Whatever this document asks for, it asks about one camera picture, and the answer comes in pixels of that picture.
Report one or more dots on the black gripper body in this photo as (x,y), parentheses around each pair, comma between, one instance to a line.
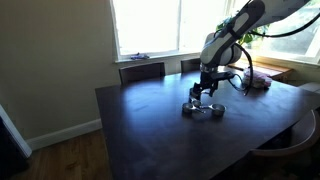
(208,81)

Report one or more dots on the smallest steel measuring cup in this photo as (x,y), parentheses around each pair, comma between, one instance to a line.
(196,103)

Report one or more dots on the second largest steel measuring cup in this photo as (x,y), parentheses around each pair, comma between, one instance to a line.
(187,108)

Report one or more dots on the small dark object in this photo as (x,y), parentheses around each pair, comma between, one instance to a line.
(218,110)

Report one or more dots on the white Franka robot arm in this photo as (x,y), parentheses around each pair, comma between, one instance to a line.
(226,36)

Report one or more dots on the dark wooden dining chair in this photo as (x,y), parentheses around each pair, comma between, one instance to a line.
(190,66)
(141,72)

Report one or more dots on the clear plastic bag with food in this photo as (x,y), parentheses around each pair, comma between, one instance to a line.
(256,79)

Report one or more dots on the green potted plant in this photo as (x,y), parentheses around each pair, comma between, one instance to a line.
(246,40)

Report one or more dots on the wooden window bench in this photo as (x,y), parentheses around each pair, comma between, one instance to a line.
(273,70)

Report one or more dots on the small blue purple object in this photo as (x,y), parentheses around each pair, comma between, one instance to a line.
(140,56)

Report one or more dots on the large white framed window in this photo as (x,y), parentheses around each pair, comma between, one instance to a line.
(150,26)

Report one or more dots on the white framed side window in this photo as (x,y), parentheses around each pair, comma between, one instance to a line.
(300,43)

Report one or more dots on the pale grey furniture piece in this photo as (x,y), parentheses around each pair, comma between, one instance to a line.
(311,87)

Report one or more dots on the brown curved back chair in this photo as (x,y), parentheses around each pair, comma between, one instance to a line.
(300,140)

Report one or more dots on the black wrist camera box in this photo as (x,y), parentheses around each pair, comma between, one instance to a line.
(225,75)

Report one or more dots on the white door frame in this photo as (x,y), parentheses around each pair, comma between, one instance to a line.
(16,136)

